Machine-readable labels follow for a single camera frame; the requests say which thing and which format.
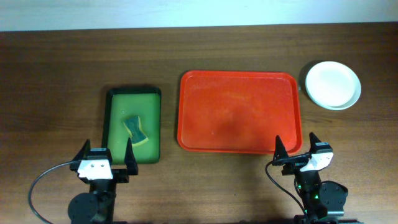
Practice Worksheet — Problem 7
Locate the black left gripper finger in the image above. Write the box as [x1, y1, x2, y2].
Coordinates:
[72, 139, 91, 162]
[124, 138, 139, 175]

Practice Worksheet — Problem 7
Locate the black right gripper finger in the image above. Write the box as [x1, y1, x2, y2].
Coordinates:
[309, 132, 322, 153]
[272, 135, 289, 166]

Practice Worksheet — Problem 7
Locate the yellow green scrub sponge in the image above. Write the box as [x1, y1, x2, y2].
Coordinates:
[123, 116, 149, 147]

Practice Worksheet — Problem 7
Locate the white plate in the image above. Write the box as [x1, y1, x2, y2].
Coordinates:
[305, 61, 361, 110]

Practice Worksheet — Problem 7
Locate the light blue plate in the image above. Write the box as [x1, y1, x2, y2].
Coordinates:
[305, 78, 361, 111]

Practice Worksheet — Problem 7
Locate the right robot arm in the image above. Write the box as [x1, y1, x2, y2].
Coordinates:
[265, 133, 359, 223]

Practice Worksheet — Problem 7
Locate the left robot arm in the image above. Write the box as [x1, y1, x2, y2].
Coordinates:
[68, 138, 139, 224]

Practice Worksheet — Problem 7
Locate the green soapy water tray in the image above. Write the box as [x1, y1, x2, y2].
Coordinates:
[101, 86, 162, 165]

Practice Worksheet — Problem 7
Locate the red plastic tray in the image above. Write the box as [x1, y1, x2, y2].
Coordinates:
[177, 70, 303, 154]

